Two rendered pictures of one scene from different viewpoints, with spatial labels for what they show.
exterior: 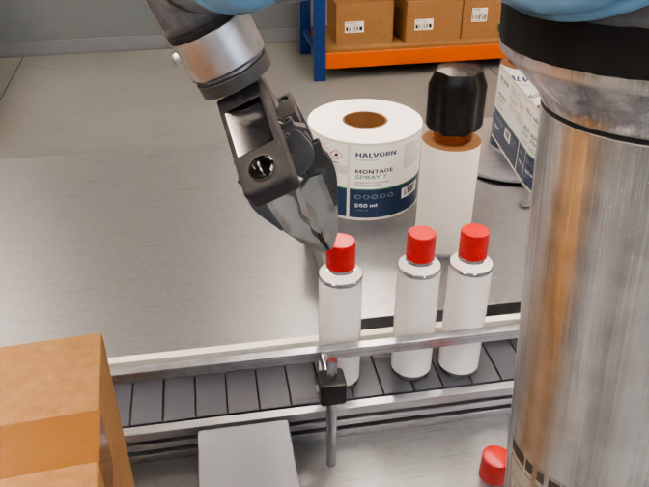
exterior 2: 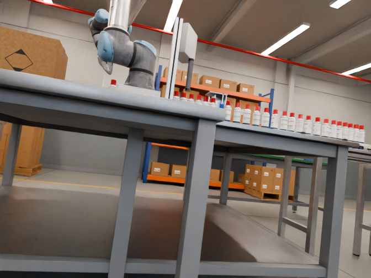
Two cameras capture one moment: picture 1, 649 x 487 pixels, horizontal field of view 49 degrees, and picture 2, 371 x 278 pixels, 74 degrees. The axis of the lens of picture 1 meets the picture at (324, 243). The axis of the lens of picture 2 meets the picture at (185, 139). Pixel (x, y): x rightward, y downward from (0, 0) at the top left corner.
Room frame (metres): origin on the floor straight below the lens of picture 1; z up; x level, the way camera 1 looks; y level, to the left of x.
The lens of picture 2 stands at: (-0.89, -0.44, 0.67)
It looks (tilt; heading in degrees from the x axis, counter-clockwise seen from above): 4 degrees up; 357
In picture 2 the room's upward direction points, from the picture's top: 7 degrees clockwise
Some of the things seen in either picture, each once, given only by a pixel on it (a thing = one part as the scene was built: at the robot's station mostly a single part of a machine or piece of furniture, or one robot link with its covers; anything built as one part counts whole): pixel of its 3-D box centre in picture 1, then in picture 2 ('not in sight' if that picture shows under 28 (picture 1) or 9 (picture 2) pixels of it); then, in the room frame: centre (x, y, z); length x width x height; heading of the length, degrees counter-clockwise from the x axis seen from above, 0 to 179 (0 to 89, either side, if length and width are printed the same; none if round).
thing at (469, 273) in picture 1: (465, 300); not in sight; (0.70, -0.17, 0.98); 0.05 x 0.05 x 0.20
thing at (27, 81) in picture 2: not in sight; (95, 112); (0.24, -0.07, 0.81); 0.90 x 0.90 x 0.04; 10
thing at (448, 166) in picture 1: (449, 161); not in sight; (0.99, -0.19, 1.03); 0.09 x 0.09 x 0.30
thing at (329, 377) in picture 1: (326, 401); not in sight; (0.60, 0.00, 0.91); 0.07 x 0.03 x 0.17; 10
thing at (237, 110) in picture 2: not in sight; (237, 117); (0.82, -0.87, 0.98); 0.05 x 0.05 x 0.20
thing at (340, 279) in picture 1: (340, 312); (111, 95); (0.68, -0.02, 0.98); 0.05 x 0.05 x 0.20
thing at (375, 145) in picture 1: (363, 157); not in sight; (1.17, -0.07, 0.95); 0.20 x 0.20 x 0.14
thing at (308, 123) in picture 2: not in sight; (307, 128); (0.92, -1.44, 0.98); 0.05 x 0.05 x 0.20
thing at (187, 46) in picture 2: not in sight; (184, 44); (0.66, -0.43, 1.38); 0.17 x 0.10 x 0.19; 155
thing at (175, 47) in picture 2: not in sight; (171, 71); (0.59, -0.38, 1.16); 0.04 x 0.04 x 0.67; 10
